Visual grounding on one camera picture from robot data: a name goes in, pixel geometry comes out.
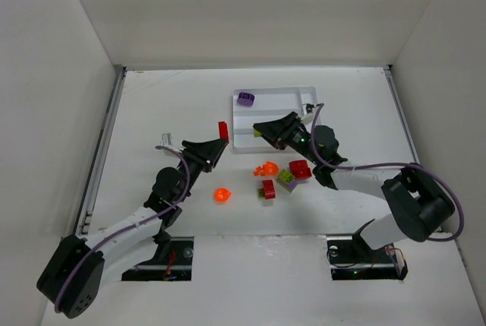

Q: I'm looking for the small red lego brick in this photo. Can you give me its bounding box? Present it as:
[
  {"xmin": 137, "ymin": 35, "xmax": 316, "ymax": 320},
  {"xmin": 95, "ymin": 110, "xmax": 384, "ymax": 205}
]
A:
[{"xmin": 218, "ymin": 121, "xmax": 229, "ymax": 141}]

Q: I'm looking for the orange round lego piece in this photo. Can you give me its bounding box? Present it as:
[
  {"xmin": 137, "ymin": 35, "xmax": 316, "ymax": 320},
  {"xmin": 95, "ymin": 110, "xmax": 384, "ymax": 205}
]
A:
[{"xmin": 213, "ymin": 188, "xmax": 232, "ymax": 204}]

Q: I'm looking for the purple round lego brick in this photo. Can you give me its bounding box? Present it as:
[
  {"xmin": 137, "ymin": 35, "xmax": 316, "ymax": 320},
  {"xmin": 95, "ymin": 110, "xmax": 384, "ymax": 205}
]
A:
[{"xmin": 236, "ymin": 92, "xmax": 255, "ymax": 107}]

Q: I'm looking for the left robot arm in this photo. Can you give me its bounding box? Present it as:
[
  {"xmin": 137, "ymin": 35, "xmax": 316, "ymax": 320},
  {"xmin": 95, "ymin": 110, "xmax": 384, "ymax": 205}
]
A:
[{"xmin": 36, "ymin": 138, "xmax": 227, "ymax": 319}]

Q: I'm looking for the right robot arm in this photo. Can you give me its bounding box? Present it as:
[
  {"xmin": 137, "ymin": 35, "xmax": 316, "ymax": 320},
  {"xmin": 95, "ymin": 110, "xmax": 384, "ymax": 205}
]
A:
[{"xmin": 253, "ymin": 112, "xmax": 456, "ymax": 250}]

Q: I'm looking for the white divided sorting tray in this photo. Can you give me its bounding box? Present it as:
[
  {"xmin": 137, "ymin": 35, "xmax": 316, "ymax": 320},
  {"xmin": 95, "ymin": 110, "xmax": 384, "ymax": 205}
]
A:
[{"xmin": 232, "ymin": 86, "xmax": 319, "ymax": 154}]

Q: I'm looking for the large red lego block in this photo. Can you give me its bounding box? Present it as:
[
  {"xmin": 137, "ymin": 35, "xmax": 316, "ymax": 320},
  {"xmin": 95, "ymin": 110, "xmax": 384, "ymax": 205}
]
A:
[{"xmin": 289, "ymin": 160, "xmax": 312, "ymax": 181}]

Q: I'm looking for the orange flower lego piece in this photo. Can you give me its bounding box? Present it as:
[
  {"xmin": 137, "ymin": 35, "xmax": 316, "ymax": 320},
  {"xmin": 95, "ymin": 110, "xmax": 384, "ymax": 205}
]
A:
[{"xmin": 253, "ymin": 161, "xmax": 279, "ymax": 176}]

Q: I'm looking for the green and purple lego stack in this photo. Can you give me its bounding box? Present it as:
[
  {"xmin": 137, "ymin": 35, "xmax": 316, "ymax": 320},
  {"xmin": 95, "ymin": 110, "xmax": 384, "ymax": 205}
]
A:
[{"xmin": 276, "ymin": 169, "xmax": 298, "ymax": 193}]

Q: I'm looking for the red and green lego stack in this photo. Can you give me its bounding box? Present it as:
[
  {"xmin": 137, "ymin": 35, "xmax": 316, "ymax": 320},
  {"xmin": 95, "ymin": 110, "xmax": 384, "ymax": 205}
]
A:
[{"xmin": 257, "ymin": 179, "xmax": 276, "ymax": 200}]

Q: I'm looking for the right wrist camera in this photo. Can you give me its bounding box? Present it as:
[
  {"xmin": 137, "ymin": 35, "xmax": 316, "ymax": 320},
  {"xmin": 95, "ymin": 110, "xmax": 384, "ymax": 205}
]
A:
[{"xmin": 301, "ymin": 103, "xmax": 317, "ymax": 125}]

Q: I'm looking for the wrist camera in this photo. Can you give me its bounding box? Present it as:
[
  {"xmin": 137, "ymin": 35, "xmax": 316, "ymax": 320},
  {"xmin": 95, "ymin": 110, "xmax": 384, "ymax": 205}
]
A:
[
  {"xmin": 160, "ymin": 133, "xmax": 174, "ymax": 148},
  {"xmin": 301, "ymin": 103, "xmax": 317, "ymax": 125}
]

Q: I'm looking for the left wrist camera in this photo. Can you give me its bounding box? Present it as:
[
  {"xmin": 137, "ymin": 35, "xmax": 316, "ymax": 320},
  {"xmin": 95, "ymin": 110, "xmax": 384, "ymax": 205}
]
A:
[{"xmin": 160, "ymin": 133, "xmax": 174, "ymax": 148}]

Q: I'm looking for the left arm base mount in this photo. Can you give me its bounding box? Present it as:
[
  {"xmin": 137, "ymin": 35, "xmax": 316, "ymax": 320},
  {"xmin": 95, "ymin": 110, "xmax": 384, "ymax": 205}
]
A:
[{"xmin": 121, "ymin": 232, "xmax": 194, "ymax": 282}]

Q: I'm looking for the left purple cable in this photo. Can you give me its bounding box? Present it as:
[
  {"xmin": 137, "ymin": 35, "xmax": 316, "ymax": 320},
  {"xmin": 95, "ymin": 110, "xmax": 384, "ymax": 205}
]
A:
[{"xmin": 53, "ymin": 145, "xmax": 191, "ymax": 314}]

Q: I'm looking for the purple cable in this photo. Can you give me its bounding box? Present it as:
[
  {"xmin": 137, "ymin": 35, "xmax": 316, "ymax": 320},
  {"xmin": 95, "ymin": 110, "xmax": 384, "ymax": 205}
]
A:
[
  {"xmin": 53, "ymin": 145, "xmax": 191, "ymax": 314},
  {"xmin": 309, "ymin": 103, "xmax": 465, "ymax": 242}
]

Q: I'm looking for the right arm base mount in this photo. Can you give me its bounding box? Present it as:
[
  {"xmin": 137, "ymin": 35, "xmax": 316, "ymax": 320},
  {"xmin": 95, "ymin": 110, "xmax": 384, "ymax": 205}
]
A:
[{"xmin": 326, "ymin": 220, "xmax": 409, "ymax": 281}]

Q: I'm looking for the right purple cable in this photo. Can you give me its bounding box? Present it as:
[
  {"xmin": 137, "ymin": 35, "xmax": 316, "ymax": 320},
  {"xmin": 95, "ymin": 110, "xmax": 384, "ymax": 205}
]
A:
[{"xmin": 309, "ymin": 103, "xmax": 465, "ymax": 242}]

